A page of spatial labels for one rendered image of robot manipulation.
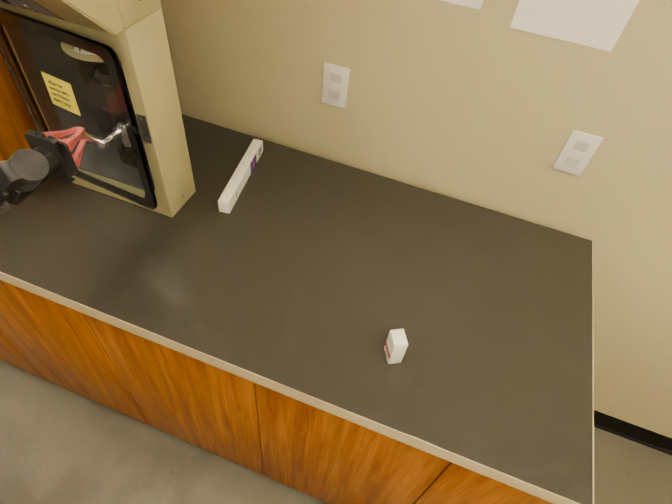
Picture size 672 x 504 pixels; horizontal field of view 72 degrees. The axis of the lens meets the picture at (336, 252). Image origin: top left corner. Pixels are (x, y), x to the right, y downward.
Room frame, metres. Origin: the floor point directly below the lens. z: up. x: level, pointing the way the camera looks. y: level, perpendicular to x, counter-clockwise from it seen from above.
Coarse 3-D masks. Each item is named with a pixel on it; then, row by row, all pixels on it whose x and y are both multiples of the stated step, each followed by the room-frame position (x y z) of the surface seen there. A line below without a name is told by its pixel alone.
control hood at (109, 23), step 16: (32, 0) 0.73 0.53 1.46; (48, 0) 0.70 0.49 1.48; (64, 0) 0.69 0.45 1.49; (80, 0) 0.71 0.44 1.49; (96, 0) 0.74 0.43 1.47; (112, 0) 0.78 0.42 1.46; (64, 16) 0.76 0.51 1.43; (80, 16) 0.73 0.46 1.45; (96, 16) 0.73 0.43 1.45; (112, 16) 0.77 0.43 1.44; (112, 32) 0.76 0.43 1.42
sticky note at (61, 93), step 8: (48, 80) 0.82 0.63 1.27; (56, 80) 0.81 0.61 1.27; (48, 88) 0.82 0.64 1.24; (56, 88) 0.81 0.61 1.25; (64, 88) 0.81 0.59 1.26; (56, 96) 0.82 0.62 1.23; (64, 96) 0.81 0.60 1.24; (72, 96) 0.80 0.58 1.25; (56, 104) 0.82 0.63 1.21; (64, 104) 0.81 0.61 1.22; (72, 104) 0.80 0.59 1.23; (72, 112) 0.81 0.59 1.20
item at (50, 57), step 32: (32, 32) 0.82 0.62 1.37; (64, 32) 0.79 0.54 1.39; (32, 64) 0.83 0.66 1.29; (64, 64) 0.80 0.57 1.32; (96, 64) 0.77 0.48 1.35; (32, 96) 0.85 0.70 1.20; (96, 96) 0.78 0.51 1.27; (64, 128) 0.82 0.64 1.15; (96, 128) 0.79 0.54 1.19; (128, 128) 0.76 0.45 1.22; (96, 160) 0.80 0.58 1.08; (128, 160) 0.77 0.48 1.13; (128, 192) 0.78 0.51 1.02
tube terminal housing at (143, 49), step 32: (128, 0) 0.81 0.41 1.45; (96, 32) 0.80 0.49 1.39; (128, 32) 0.79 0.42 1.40; (160, 32) 0.88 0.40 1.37; (128, 64) 0.79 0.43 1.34; (160, 64) 0.86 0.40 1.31; (160, 96) 0.84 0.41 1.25; (160, 128) 0.82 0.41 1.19; (160, 160) 0.79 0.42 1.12; (160, 192) 0.79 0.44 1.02; (192, 192) 0.88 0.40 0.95
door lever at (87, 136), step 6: (84, 132) 0.74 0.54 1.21; (114, 132) 0.76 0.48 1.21; (120, 132) 0.76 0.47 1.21; (84, 138) 0.73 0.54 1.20; (90, 138) 0.73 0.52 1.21; (96, 138) 0.73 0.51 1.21; (102, 138) 0.73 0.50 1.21; (108, 138) 0.74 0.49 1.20; (114, 138) 0.75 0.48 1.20; (120, 138) 0.77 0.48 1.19; (96, 144) 0.73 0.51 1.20; (102, 144) 0.72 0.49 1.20; (108, 144) 0.73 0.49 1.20
